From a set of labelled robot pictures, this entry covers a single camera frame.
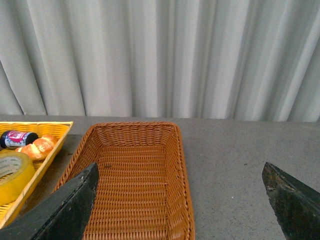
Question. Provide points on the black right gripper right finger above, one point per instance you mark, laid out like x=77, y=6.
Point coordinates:
x=295, y=204

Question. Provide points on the small dark jar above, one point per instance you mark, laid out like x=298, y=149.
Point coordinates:
x=14, y=139

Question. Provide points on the brown wicker basket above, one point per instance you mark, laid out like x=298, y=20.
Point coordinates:
x=143, y=190

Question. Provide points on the yellow tape roll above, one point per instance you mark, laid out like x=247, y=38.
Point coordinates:
x=16, y=171

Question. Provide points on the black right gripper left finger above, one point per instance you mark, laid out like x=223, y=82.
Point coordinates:
x=64, y=215

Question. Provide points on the grey curtain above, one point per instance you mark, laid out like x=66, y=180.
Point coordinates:
x=249, y=60

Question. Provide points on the toy croissant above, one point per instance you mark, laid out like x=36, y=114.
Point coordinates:
x=40, y=148

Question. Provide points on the yellow wicker basket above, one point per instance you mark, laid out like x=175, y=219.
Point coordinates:
x=60, y=130

